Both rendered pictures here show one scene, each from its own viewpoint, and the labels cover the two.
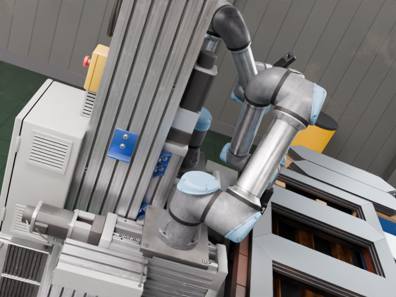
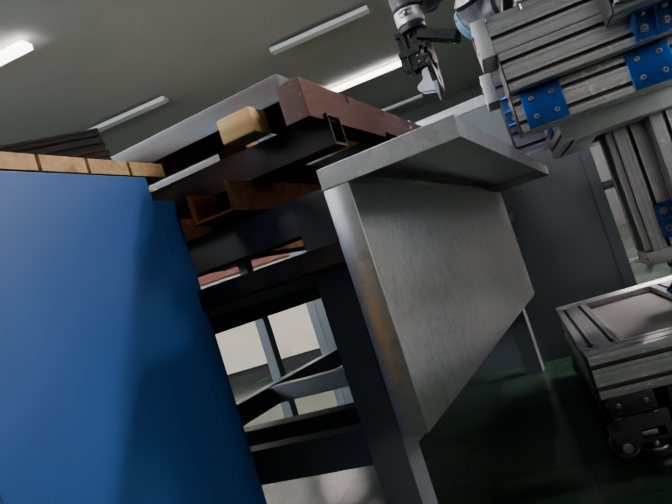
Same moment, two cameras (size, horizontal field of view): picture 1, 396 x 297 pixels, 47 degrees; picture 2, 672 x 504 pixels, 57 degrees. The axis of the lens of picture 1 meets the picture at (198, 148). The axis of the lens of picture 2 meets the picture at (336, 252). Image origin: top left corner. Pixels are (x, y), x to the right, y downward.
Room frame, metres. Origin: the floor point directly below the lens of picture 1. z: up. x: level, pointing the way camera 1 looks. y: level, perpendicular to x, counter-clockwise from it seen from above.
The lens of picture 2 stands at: (3.20, 0.09, 0.52)
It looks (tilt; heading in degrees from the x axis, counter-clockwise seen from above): 3 degrees up; 207
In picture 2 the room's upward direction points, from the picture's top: 18 degrees counter-clockwise
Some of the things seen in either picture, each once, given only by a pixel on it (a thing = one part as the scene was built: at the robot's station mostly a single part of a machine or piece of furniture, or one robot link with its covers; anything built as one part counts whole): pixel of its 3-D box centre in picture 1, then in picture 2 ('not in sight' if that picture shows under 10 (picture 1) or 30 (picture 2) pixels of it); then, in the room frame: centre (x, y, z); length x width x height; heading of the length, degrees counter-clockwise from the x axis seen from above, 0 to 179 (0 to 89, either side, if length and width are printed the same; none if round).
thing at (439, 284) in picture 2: not in sight; (471, 263); (1.79, -0.29, 0.47); 1.30 x 0.04 x 0.35; 3
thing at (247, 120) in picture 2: not in sight; (244, 127); (2.40, -0.40, 0.79); 0.06 x 0.05 x 0.04; 93
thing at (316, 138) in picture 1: (303, 144); not in sight; (4.20, -0.95, 0.33); 0.41 x 0.41 x 0.65
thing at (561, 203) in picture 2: not in sight; (441, 256); (0.78, -0.67, 0.50); 1.30 x 0.04 x 1.01; 93
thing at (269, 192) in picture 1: (257, 197); (416, 49); (1.60, -0.30, 1.05); 0.09 x 0.08 x 0.12; 93
